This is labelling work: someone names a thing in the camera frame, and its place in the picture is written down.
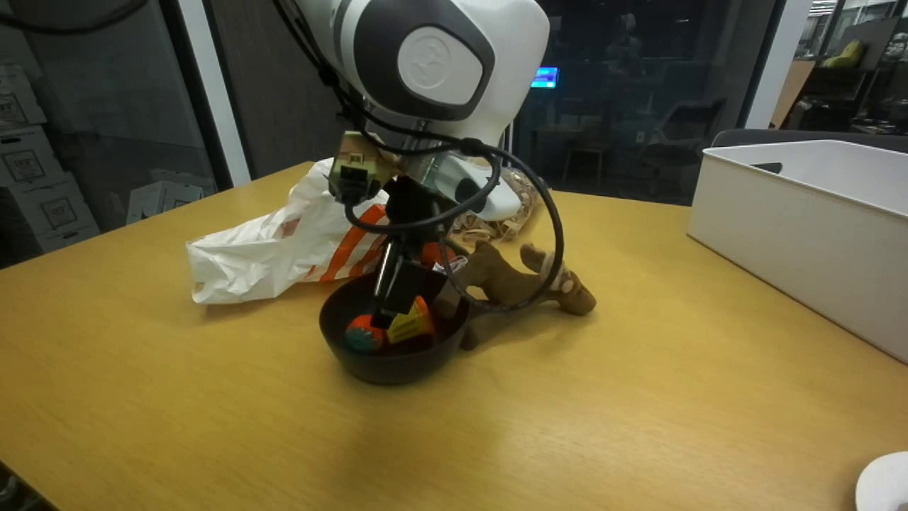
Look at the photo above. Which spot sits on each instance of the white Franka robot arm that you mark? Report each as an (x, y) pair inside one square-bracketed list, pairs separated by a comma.
[(427, 66)]

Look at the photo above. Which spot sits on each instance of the white orange striped cloth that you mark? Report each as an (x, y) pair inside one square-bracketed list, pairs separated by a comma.
[(273, 251)]

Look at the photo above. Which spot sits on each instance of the black bowl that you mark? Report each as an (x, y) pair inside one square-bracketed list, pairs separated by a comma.
[(386, 366)]

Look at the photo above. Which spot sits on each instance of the white stacked storage crate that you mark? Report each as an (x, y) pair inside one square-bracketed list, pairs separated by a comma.
[(53, 215), (29, 157)]

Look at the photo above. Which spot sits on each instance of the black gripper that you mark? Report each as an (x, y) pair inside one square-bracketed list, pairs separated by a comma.
[(413, 228)]

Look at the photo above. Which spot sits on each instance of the white storage box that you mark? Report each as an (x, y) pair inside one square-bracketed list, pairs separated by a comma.
[(805, 228)]

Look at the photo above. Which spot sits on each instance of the brown plush toy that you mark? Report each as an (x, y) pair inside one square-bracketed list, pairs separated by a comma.
[(515, 285)]

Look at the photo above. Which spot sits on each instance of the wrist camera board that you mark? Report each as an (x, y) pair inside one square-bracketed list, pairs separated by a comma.
[(359, 168)]

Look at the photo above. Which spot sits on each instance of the yellow toy container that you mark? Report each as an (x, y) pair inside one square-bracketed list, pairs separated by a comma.
[(413, 326)]

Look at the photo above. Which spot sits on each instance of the blue lit monitor screen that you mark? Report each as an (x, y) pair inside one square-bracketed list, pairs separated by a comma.
[(546, 78)]

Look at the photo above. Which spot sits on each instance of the white plate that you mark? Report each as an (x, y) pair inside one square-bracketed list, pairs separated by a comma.
[(890, 485)]

